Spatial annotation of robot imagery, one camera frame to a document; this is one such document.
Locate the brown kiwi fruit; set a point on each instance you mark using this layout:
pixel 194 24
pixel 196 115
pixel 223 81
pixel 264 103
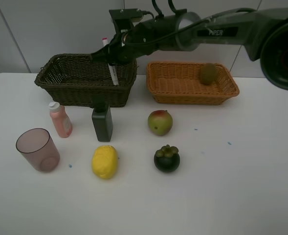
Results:
pixel 208 74

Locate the green red mango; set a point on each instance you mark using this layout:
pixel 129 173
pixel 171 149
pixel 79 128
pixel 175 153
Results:
pixel 160 122

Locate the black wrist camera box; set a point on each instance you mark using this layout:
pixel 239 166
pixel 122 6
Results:
pixel 123 19

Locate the dark brown wicker basket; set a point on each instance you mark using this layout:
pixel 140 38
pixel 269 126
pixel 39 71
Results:
pixel 73 80

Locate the white marker pink cap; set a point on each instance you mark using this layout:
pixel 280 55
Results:
pixel 111 68

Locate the translucent pink plastic cup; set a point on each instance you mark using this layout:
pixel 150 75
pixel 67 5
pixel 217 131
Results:
pixel 38 148

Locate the orange wicker basket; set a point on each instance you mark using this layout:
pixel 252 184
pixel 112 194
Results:
pixel 178 83

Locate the black bottle green label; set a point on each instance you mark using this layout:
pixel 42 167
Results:
pixel 102 119

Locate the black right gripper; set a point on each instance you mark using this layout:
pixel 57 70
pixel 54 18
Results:
pixel 144 38

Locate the pink bottle white cap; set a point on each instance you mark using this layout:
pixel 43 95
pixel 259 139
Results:
pixel 60 119

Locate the dark purple mangosteen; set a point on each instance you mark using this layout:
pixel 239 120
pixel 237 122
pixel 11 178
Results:
pixel 167 159

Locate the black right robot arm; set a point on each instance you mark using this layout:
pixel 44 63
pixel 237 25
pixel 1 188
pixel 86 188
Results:
pixel 264 35

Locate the yellow lemon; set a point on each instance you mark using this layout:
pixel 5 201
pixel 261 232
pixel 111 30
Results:
pixel 104 162

